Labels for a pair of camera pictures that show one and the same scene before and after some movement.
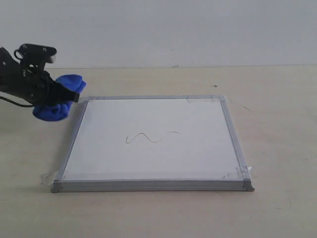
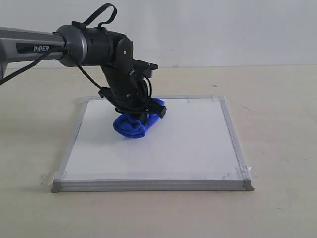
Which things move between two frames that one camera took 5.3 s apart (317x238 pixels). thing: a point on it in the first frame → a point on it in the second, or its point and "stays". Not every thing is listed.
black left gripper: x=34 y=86 → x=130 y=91
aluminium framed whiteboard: x=153 y=143 stays
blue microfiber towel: x=60 y=111 → x=130 y=125
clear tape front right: x=242 y=172 stays
